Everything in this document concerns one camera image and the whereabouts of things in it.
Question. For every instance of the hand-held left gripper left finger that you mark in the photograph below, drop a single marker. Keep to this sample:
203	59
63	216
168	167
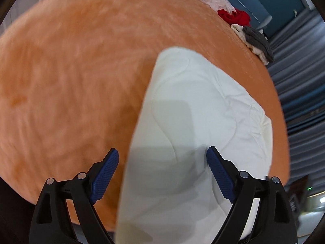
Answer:
105	174

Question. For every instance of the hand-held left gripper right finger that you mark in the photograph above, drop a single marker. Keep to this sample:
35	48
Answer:
221	172

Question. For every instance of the dark device with green light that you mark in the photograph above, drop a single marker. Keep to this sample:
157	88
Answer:
299	193

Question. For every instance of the orange bed blanket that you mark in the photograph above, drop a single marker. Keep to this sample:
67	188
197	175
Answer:
76	81

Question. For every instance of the blue grey curtain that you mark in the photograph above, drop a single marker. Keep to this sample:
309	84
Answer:
302	94

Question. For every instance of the cream fuzzy garment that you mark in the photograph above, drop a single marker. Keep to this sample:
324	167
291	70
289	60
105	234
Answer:
256	49

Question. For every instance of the grey garment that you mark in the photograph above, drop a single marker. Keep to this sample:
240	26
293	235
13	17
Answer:
259	39

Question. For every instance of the red garment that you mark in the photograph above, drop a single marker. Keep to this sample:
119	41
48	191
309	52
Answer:
236	17

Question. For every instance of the blue padded headboard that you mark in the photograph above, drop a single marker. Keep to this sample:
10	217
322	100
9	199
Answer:
266	2

